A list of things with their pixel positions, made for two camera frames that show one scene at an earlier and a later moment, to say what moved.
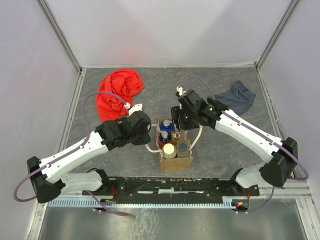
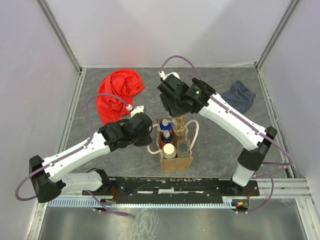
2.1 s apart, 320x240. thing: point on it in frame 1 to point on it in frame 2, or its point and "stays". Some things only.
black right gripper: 175,118 to 172,110
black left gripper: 143,136 stays
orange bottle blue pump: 167,125 stays
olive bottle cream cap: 169,151 stays
